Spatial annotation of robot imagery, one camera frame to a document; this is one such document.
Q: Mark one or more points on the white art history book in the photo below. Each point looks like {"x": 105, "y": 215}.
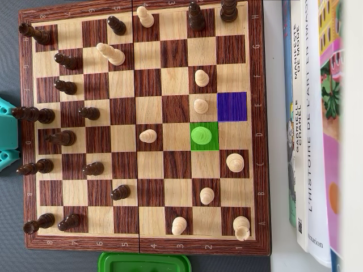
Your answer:
{"x": 317, "y": 170}

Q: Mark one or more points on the dark wooden pawn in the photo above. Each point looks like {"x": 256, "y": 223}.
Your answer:
{"x": 68, "y": 88}
{"x": 122, "y": 192}
{"x": 117, "y": 26}
{"x": 68, "y": 61}
{"x": 95, "y": 169}
{"x": 71, "y": 221}
{"x": 90, "y": 113}

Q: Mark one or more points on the blue cartoon book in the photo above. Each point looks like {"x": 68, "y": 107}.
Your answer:
{"x": 287, "y": 56}

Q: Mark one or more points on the white Gabrielle Chanel book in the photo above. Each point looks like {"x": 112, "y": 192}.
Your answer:
{"x": 298, "y": 158}

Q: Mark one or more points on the pink colourful illustrated book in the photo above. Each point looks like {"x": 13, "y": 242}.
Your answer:
{"x": 331, "y": 156}

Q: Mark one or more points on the green plastic container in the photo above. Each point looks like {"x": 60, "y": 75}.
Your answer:
{"x": 141, "y": 263}

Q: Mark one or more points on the light wooden pawn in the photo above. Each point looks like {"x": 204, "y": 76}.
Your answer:
{"x": 202, "y": 79}
{"x": 207, "y": 195}
{"x": 146, "y": 18}
{"x": 179, "y": 225}
{"x": 148, "y": 136}
{"x": 200, "y": 106}

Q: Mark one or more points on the dark wooden bishop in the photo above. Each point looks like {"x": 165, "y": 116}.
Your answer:
{"x": 42, "y": 166}
{"x": 196, "y": 18}

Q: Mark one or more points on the dark wooden queen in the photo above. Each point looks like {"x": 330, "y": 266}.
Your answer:
{"x": 229, "y": 12}

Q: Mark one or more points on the dark wooden king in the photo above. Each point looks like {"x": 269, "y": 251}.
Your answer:
{"x": 42, "y": 115}

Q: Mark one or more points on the light wooden bishop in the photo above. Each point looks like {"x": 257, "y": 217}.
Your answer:
{"x": 234, "y": 162}

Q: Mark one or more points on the wooden chessboard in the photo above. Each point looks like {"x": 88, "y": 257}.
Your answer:
{"x": 174, "y": 82}

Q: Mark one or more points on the white bishop upper left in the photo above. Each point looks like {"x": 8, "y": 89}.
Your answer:
{"x": 113, "y": 55}

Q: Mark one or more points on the dark wooden rook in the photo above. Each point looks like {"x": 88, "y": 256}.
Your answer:
{"x": 45, "y": 221}
{"x": 39, "y": 35}

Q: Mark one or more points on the light wooden rook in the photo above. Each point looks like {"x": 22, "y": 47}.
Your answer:
{"x": 241, "y": 226}

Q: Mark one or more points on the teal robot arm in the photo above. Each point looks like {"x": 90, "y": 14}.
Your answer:
{"x": 7, "y": 133}

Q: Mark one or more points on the dark wooden knight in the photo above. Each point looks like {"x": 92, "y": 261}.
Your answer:
{"x": 65, "y": 138}

